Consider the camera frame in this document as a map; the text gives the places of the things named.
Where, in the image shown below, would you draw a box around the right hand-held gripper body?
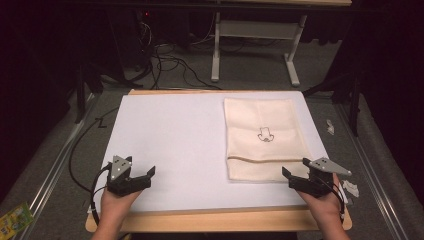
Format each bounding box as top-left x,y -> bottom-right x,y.
288,157 -> 353,199

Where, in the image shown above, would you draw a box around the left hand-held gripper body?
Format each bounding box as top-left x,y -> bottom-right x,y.
106,154 -> 152,197

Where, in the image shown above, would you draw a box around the person's left hand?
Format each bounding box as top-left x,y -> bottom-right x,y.
99,187 -> 142,224

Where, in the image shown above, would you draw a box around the person's right hand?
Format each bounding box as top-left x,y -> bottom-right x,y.
297,174 -> 345,224

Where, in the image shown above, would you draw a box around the large white crumpled scrap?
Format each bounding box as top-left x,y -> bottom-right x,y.
341,179 -> 361,199

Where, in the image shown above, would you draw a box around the white table mat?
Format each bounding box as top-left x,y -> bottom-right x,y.
87,91 -> 330,215

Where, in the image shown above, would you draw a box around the cream cloth with line drawing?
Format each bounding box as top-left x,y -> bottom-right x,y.
223,97 -> 314,183

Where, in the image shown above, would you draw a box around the black stand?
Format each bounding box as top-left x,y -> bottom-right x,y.
302,71 -> 364,138
73,61 -> 105,125

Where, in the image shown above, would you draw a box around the yellow green packet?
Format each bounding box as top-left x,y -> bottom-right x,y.
0,201 -> 35,240

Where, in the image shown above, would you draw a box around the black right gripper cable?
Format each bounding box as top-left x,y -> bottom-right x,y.
328,178 -> 347,225

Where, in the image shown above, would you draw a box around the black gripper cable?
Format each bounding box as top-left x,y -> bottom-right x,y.
68,106 -> 120,228
328,178 -> 347,225

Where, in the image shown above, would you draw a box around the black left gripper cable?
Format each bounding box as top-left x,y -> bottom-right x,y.
68,106 -> 120,228

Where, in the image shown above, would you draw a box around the metal floor rail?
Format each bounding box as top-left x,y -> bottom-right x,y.
16,91 -> 101,240
333,99 -> 412,240

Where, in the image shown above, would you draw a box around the black floor cables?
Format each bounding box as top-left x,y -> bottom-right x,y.
133,13 -> 224,91

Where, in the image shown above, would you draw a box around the white desk frame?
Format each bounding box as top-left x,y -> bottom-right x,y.
210,11 -> 310,88

